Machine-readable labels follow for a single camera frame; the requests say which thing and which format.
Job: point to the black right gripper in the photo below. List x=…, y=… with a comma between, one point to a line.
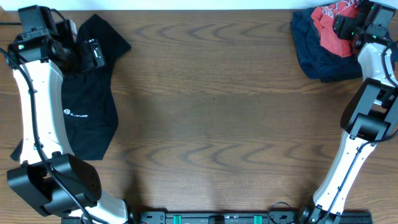
x=347, y=23

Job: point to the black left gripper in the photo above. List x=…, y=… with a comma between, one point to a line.
x=87, y=63

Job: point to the black t-shirt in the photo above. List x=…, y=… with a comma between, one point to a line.
x=89, y=110

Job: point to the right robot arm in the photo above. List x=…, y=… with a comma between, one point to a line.
x=369, y=119

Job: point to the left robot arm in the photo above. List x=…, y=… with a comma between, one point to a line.
x=50, y=178

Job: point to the folded navy blue clothes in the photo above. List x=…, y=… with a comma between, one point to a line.
x=322, y=55

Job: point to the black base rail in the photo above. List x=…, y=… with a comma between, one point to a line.
x=276, y=216

